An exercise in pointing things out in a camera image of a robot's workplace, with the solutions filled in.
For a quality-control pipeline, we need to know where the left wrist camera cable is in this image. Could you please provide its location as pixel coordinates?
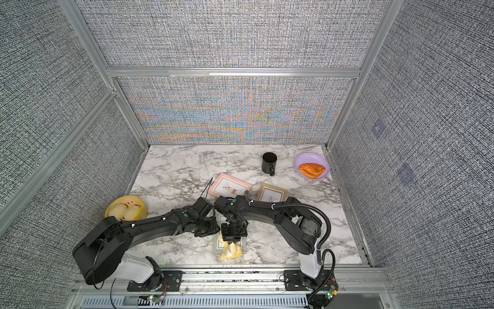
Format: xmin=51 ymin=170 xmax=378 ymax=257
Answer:
xmin=199 ymin=177 xmax=214 ymax=200

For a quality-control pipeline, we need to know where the orange pastry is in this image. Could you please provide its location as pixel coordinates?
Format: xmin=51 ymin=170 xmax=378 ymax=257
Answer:
xmin=298 ymin=163 xmax=326 ymax=179

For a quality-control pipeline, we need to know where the tan wooden picture frame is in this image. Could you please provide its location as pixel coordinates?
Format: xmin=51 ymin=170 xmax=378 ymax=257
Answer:
xmin=256 ymin=183 xmax=288 ymax=203

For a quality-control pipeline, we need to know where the yellow cleaning cloth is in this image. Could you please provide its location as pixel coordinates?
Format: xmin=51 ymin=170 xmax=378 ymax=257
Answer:
xmin=218 ymin=233 xmax=243 ymax=260

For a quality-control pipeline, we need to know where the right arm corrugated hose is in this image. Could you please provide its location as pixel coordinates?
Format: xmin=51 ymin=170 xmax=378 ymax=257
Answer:
xmin=246 ymin=191 xmax=338 ymax=302

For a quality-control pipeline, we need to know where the steamed bun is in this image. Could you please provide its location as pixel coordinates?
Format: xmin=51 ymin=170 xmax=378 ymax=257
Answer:
xmin=123 ymin=205 xmax=142 ymax=221
xmin=108 ymin=203 xmax=127 ymax=220

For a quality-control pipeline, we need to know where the grey-green picture frame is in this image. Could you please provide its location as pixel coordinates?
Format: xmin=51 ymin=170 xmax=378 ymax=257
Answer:
xmin=212 ymin=213 xmax=246 ymax=254

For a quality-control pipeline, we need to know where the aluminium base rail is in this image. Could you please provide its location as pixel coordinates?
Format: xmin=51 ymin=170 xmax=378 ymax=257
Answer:
xmin=65 ymin=265 xmax=400 ymax=308

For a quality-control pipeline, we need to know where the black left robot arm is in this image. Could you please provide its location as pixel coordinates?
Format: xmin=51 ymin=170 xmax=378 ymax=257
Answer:
xmin=72 ymin=198 xmax=220 ymax=290

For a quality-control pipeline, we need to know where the right steamed bun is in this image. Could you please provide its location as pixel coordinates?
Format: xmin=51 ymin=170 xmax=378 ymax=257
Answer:
xmin=123 ymin=205 xmax=142 ymax=221

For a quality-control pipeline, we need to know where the purple bowl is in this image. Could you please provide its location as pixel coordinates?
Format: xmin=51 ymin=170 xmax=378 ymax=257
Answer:
xmin=294 ymin=153 xmax=331 ymax=180

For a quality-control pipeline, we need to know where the black mug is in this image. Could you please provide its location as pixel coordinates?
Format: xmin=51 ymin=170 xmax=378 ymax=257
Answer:
xmin=261 ymin=152 xmax=277 ymax=176

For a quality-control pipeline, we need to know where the yellow bamboo steamer basket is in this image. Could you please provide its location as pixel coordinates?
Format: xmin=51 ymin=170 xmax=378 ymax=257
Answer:
xmin=105 ymin=195 xmax=148 ymax=221

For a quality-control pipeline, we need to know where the pink picture frame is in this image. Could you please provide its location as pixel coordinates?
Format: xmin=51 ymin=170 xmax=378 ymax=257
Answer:
xmin=208 ymin=173 xmax=252 ymax=198

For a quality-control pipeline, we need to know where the left steamed bun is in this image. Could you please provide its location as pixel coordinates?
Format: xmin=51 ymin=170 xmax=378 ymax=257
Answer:
xmin=108 ymin=203 xmax=127 ymax=220

